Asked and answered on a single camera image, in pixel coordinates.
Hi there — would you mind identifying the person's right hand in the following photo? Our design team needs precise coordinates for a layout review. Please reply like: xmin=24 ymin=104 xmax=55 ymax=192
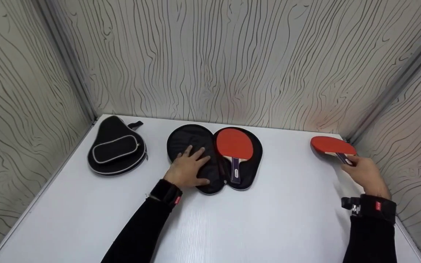
xmin=341 ymin=155 xmax=391 ymax=198

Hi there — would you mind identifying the person's left hand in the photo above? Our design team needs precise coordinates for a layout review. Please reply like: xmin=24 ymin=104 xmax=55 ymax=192
xmin=164 ymin=145 xmax=211 ymax=190

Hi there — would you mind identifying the black paddle case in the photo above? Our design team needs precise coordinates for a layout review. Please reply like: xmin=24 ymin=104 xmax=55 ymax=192
xmin=167 ymin=124 xmax=263 ymax=195
xmin=87 ymin=115 xmax=148 ymax=176

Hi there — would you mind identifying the red table tennis paddle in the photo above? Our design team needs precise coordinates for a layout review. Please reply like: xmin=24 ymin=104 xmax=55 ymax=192
xmin=216 ymin=128 xmax=254 ymax=184
xmin=310 ymin=136 xmax=357 ymax=166

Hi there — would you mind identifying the person's left forearm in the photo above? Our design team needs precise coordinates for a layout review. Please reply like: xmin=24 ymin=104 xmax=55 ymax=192
xmin=101 ymin=198 xmax=173 ymax=263

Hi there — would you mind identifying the person's right forearm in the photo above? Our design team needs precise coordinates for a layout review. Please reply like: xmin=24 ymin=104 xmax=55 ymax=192
xmin=343 ymin=215 xmax=396 ymax=263

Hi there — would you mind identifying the black wrist band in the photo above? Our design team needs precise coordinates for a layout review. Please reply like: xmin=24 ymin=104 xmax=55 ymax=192
xmin=341 ymin=194 xmax=397 ymax=224
xmin=148 ymin=179 xmax=183 ymax=210

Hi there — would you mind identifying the closed black paddle case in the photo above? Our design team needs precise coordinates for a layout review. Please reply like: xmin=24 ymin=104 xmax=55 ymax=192
xmin=87 ymin=115 xmax=148 ymax=176

